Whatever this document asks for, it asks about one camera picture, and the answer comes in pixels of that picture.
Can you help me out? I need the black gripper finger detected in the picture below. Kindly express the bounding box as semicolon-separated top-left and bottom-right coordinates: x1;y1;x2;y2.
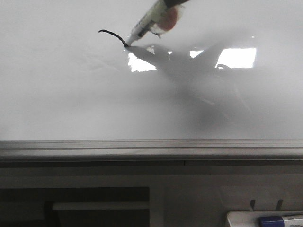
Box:
164;0;189;7

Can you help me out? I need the red magnet taped to marker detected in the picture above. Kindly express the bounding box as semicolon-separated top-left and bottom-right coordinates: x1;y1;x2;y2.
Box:
150;4;185;38

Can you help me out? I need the white black whiteboard marker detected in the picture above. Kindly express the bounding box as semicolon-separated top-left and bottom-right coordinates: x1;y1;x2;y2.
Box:
126;0;168;46

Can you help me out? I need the white whiteboard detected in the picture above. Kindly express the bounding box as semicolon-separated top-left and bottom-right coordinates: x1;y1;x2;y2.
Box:
0;0;303;140

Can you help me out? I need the left metal tray hook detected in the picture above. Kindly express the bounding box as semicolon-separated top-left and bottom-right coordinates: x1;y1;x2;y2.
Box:
249;199;256;212

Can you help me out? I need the metal tray hook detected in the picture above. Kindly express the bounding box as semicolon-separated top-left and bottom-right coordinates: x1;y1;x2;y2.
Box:
275;199;284;211
249;199;256;212

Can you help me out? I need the white shelf board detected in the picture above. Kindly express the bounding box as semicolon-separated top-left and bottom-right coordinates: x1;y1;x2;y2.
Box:
52;201;150;210

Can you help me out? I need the white marker tray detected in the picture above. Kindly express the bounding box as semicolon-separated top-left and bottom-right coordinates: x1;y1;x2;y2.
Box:
226;211;303;227

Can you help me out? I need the right metal tray hook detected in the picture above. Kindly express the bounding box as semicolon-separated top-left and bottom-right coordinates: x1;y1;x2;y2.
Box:
275;199;284;211

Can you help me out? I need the blue capped marker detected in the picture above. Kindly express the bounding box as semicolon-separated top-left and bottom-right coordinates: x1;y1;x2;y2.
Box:
258;214;303;227

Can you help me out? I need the grey aluminium whiteboard frame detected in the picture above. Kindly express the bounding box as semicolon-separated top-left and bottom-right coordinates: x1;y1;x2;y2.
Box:
0;139;303;167

